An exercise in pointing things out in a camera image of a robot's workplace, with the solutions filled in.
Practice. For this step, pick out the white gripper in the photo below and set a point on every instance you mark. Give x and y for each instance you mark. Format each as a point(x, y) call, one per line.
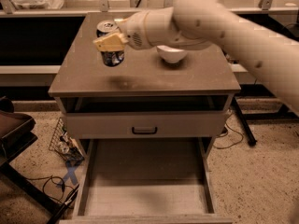
point(135, 29)

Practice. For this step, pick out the pepsi soda can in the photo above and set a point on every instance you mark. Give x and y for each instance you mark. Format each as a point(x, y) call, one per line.
point(114, 58)

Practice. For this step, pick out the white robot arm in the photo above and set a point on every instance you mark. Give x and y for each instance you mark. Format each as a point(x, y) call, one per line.
point(194, 24)

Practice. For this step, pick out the grey drawer cabinet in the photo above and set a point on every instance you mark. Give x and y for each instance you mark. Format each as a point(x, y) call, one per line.
point(143, 83)

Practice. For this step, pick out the closed grey top drawer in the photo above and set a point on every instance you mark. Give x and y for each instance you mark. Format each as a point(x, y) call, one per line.
point(119, 125)

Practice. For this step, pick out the open grey middle drawer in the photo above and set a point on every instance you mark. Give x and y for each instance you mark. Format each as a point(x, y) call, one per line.
point(146, 181)

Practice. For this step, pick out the white ceramic bowl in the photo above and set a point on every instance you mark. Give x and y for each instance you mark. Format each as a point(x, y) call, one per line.
point(171, 55)

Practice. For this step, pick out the dark chair at left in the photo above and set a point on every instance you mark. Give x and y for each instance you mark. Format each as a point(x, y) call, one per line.
point(15, 136)

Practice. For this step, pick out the blue tape cross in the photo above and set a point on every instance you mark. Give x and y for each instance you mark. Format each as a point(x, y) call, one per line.
point(71, 175)

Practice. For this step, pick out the black table leg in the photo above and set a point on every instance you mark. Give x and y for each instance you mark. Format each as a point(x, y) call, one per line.
point(251, 139)

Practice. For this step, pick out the black drawer handle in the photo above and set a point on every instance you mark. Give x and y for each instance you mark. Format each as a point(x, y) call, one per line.
point(144, 130)

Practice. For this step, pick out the wire basket with items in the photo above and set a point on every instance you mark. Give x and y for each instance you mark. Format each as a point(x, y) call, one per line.
point(64, 146)

